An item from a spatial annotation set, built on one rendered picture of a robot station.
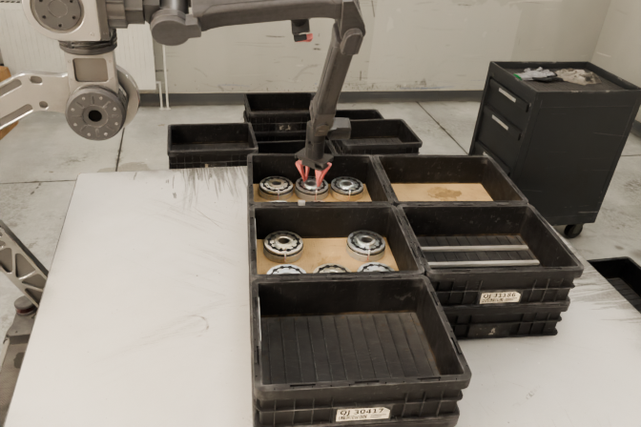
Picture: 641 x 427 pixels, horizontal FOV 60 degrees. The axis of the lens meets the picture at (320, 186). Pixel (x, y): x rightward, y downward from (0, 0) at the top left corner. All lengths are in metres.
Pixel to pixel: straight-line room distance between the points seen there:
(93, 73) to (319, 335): 0.84
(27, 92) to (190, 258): 0.62
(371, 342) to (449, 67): 3.92
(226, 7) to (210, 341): 0.78
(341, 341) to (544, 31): 4.38
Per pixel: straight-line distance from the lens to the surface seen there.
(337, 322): 1.28
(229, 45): 4.41
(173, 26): 1.17
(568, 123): 2.93
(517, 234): 1.71
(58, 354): 1.46
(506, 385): 1.44
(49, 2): 1.18
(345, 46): 1.25
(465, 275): 1.34
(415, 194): 1.79
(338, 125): 1.60
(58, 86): 1.61
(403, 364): 1.22
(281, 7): 1.18
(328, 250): 1.49
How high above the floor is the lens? 1.72
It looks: 30 degrees down
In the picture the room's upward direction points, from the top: 5 degrees clockwise
